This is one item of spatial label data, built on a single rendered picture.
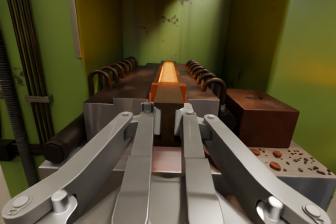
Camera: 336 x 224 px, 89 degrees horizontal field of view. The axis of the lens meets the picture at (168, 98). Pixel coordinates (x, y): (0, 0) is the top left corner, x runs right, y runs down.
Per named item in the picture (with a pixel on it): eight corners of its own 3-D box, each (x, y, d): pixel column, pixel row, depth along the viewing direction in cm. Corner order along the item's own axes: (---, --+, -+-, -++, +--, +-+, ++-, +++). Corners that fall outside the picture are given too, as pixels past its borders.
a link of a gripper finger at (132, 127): (152, 138, 15) (118, 137, 15) (156, 114, 20) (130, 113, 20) (152, 123, 14) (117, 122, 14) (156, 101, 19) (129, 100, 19)
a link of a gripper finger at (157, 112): (161, 135, 17) (153, 135, 17) (163, 107, 23) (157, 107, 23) (162, 107, 16) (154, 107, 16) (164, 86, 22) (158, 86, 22)
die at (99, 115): (213, 146, 27) (221, 94, 24) (86, 141, 27) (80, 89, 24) (186, 83, 67) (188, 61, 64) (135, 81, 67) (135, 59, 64)
